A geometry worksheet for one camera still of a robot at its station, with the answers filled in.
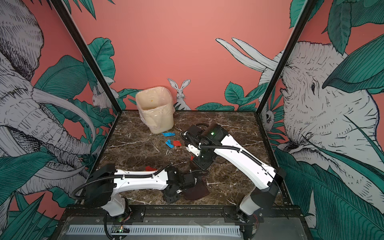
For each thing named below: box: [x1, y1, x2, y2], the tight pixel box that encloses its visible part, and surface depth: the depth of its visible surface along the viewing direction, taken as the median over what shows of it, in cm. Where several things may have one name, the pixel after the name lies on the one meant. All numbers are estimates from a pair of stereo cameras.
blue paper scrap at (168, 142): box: [165, 139, 175, 149], surface depth 102 cm
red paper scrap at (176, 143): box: [173, 140, 182, 147], surface depth 103 cm
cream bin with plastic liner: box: [136, 86, 176, 134], surface depth 97 cm
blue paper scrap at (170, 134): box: [162, 132, 176, 137], surface depth 109 cm
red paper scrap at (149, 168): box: [145, 166, 158, 172], surface depth 91 cm
